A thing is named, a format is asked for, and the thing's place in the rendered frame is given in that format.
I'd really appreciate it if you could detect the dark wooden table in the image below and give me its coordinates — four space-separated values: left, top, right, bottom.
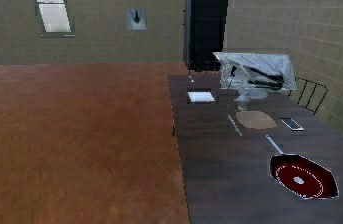
167 73 343 224

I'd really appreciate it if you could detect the grey framed picture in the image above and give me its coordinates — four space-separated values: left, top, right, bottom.
126 8 148 31

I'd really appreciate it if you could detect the silver knife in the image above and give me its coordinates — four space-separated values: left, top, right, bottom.
227 114 243 137

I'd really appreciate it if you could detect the red frying pan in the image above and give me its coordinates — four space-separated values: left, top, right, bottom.
265 134 340 200

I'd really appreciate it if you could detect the silver computer monitor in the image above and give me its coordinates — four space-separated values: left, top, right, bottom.
212 51 298 103

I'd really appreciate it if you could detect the black mobile phone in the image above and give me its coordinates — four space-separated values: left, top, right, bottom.
280 117 305 132

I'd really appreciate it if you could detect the black wire chair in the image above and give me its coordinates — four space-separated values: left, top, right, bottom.
287 76 329 116
188 60 222 76

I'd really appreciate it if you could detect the white framed window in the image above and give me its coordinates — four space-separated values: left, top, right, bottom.
34 0 76 38

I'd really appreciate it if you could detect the white book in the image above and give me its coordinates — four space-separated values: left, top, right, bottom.
187 91 216 104

